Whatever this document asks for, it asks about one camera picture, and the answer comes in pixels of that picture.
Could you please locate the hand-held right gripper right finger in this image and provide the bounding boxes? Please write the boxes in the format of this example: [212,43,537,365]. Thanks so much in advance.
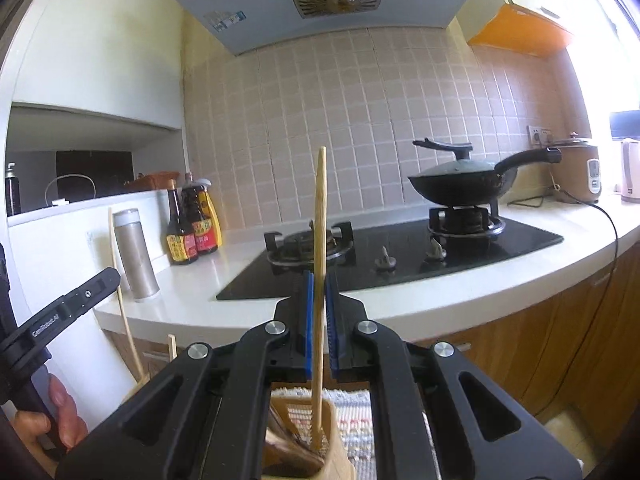
[324,275,583,480]

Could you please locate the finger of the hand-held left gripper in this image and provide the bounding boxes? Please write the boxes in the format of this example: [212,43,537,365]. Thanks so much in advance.
[60,267,121,317]

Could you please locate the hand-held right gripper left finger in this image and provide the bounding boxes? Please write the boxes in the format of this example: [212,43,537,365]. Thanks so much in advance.
[56,270,317,480]

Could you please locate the yellow plastic utensil basket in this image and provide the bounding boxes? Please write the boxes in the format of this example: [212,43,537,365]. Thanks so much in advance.
[262,390,357,480]

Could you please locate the person's left hand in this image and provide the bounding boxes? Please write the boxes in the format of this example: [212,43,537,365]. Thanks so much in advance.
[12,376,89,466]

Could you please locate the champagne metal thermos flask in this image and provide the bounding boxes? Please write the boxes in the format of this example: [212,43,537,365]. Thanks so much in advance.
[112,208,161,302]

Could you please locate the black burner pan support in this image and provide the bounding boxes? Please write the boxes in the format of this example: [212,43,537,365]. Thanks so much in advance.
[427,200,506,241]
[264,221,356,266]

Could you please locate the slender dark soy sauce bottle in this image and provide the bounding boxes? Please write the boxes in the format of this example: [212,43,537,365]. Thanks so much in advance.
[166,179,199,266]

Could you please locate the striped woven floor rug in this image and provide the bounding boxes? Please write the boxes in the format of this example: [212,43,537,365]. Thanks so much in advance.
[272,387,436,480]

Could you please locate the orange woven basket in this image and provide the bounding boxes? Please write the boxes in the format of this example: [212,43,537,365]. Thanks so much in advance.
[125,172,182,192]

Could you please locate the black bottle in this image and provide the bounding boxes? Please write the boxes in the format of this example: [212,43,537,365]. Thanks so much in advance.
[5,162,22,217]

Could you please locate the large dark sauce bottle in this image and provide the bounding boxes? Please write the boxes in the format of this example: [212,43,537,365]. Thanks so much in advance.
[180,172,213,256]

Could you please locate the yellow sauce bottle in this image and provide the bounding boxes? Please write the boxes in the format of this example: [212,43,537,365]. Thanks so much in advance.
[197,178,223,252]

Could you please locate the black glass gas stove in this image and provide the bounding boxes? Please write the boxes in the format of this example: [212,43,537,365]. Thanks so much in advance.
[216,217,565,302]

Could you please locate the wooden base cabinets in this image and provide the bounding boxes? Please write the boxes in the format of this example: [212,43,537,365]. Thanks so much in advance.
[102,252,640,426]

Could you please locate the glass wok lid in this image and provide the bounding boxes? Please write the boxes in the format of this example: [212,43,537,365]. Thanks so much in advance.
[412,137,501,178]

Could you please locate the beige rice cooker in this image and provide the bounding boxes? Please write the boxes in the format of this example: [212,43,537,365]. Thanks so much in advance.
[547,132,601,204]

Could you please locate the white electric kettle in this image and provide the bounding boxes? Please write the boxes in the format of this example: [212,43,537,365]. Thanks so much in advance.
[614,137,640,204]

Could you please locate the dark framed window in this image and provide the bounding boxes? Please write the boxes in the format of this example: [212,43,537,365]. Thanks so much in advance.
[545,0,640,141]

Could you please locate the white cable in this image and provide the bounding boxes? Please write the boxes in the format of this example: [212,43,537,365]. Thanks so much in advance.
[44,175,97,209]

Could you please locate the black wok with long handle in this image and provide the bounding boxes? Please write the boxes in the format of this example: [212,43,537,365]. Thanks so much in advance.
[407,147,562,207]

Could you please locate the white wall socket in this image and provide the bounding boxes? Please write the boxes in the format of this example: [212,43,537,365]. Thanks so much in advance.
[527,125,555,148]

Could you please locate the black power cable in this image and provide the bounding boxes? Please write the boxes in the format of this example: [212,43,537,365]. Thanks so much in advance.
[507,187,619,411]

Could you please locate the orange bottomed wall cabinet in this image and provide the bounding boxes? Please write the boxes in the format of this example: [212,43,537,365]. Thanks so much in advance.
[467,0,576,58]

